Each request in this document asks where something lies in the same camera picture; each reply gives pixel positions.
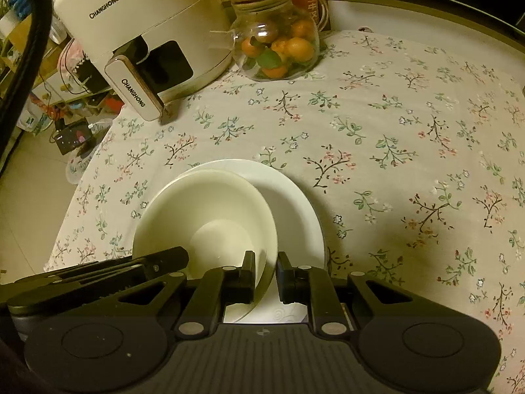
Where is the floral tablecloth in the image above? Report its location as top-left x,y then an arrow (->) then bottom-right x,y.
43,29 -> 525,394

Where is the cluster of small oranges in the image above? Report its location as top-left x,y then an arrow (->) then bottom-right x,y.
240,18 -> 316,79

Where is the cream bowl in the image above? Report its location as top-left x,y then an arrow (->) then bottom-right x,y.
132,170 -> 277,300

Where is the white plate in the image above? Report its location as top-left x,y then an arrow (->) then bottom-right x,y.
180,159 -> 329,325

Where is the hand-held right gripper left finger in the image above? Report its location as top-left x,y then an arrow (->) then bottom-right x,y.
7,250 -> 257,336

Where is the black corrugated hose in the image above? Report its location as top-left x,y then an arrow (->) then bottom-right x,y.
0,0 -> 54,161

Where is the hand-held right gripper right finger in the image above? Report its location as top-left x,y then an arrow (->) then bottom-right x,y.
277,251 -> 456,336

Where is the glass jar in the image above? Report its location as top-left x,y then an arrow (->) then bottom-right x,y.
211,0 -> 321,82

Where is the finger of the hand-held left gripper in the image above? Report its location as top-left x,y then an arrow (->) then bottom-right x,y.
14,265 -> 160,293
43,247 -> 190,275

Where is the red mug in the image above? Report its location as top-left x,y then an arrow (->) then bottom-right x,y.
293,0 -> 331,33

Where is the pink round fan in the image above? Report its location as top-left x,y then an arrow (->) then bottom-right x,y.
59,39 -> 103,91

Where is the small black screen device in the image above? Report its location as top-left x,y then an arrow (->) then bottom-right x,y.
54,127 -> 93,156

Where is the white air fryer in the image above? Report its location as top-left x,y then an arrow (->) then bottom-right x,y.
53,0 -> 232,121

